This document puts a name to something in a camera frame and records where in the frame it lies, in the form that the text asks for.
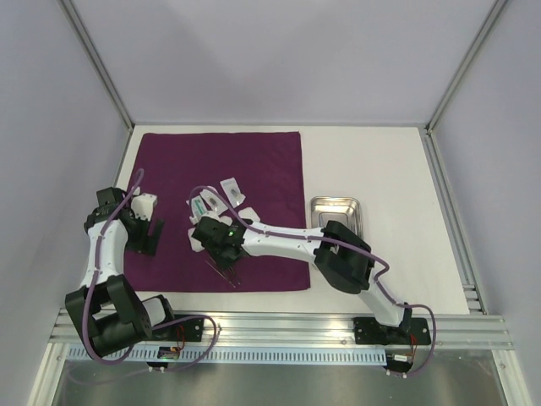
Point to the gauze pad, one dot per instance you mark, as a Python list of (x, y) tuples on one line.
[(226, 219), (196, 245), (249, 217)]

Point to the leftmost steel tweezers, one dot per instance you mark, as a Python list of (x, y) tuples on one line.
[(222, 274)]

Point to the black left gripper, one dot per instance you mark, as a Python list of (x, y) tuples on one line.
[(149, 248)]

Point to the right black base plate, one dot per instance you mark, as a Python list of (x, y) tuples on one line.
[(368, 331)]

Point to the right blister packet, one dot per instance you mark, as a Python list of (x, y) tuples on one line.
[(233, 192)]

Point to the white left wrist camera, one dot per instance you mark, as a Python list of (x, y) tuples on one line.
[(143, 206)]

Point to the steel tweezers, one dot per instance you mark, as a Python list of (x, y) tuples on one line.
[(222, 274), (232, 277)]

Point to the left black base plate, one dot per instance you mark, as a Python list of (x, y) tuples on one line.
[(189, 331)]

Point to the middle blister packet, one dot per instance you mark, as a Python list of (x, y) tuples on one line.
[(214, 201)]

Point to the right aluminium frame post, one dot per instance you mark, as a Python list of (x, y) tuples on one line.
[(492, 18)]

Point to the stainless steel tray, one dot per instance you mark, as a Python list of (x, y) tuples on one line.
[(345, 210)]

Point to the right gauze pad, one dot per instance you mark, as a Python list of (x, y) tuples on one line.
[(249, 217)]

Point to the left gauze pad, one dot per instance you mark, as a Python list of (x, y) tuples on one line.
[(196, 245)]

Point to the slotted cable duct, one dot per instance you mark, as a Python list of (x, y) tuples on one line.
[(255, 355)]

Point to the left aluminium frame post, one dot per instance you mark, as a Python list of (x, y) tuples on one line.
[(83, 35)]

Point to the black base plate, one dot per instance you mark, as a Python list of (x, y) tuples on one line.
[(368, 331), (189, 331)]

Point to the blister packet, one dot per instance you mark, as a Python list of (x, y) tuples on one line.
[(214, 201), (233, 192)]

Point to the right aluminium side rail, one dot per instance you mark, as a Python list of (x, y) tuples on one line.
[(464, 261)]

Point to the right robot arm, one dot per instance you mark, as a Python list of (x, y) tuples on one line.
[(344, 260)]

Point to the middle gauze pad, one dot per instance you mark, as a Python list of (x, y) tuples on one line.
[(226, 219)]

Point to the green white sachet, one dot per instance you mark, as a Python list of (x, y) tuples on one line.
[(198, 208)]

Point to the front aluminium rail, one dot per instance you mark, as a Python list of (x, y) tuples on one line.
[(328, 330)]

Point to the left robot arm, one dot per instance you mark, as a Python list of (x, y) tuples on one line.
[(107, 313)]

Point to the aluminium frame post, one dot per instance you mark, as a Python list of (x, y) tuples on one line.
[(492, 18), (83, 35)]

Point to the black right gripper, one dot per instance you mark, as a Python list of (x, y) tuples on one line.
[(228, 255)]

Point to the purple cloth mat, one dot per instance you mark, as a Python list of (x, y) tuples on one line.
[(269, 171)]

